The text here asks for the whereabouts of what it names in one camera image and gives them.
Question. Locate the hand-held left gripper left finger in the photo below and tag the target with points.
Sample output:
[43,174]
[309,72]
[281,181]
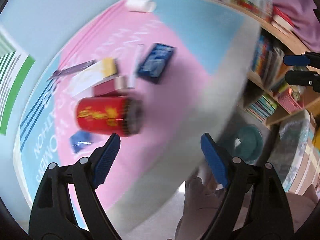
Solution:
[108,155]

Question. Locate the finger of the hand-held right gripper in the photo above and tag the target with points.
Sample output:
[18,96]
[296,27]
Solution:
[300,78]
[296,60]

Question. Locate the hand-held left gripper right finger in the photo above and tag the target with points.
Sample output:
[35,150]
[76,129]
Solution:
[215,160]

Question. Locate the teal bowl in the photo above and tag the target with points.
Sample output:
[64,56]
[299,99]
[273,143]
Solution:
[247,142]

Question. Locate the red gold drink can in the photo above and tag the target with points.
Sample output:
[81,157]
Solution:
[100,115]

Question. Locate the clear purple blister pack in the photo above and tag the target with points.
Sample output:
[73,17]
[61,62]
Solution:
[72,68]

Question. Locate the white paper cup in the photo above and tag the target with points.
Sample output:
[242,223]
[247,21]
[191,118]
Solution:
[140,3]

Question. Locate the wooden bookshelf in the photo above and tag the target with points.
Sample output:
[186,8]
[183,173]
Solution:
[297,47]

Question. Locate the pink plastic basket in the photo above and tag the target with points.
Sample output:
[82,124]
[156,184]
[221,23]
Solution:
[290,102]

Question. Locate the row of upright thin books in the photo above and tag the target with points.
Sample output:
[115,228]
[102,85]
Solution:
[267,60]

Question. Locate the small blue packet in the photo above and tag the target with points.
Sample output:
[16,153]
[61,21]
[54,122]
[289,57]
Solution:
[80,141]

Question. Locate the stack of red white books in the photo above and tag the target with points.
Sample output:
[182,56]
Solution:
[283,21]

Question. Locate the person's pink clothed leg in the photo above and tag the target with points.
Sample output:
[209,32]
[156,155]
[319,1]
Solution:
[200,205]

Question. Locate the row of slanted thin books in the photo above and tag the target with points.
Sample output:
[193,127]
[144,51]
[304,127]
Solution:
[261,107]

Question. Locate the maroon cardboard box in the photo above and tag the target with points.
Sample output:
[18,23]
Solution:
[105,88]

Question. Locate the pink blue printed table cover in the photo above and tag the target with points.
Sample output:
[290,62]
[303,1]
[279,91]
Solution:
[175,100]

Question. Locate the patterned blue storage box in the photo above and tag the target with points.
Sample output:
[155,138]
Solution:
[297,152]

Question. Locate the white yellow cardboard box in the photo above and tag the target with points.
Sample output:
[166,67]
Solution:
[90,76]

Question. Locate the blue cardboard box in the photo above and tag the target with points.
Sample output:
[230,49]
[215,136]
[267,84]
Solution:
[155,62]

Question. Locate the green striped poster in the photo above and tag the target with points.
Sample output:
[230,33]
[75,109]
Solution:
[15,80]

